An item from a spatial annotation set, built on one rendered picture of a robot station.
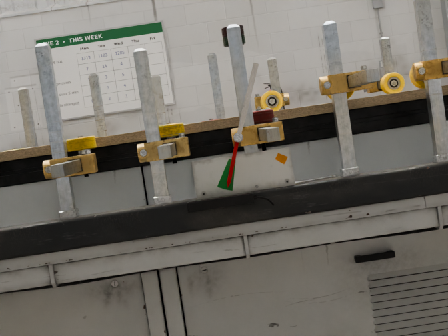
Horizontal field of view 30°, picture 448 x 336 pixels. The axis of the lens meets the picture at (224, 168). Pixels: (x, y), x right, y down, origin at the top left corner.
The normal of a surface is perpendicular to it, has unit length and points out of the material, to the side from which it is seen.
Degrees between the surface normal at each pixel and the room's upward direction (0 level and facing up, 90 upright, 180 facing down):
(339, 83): 90
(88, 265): 90
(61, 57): 90
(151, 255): 90
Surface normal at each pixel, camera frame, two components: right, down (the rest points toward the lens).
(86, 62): 0.02, 0.05
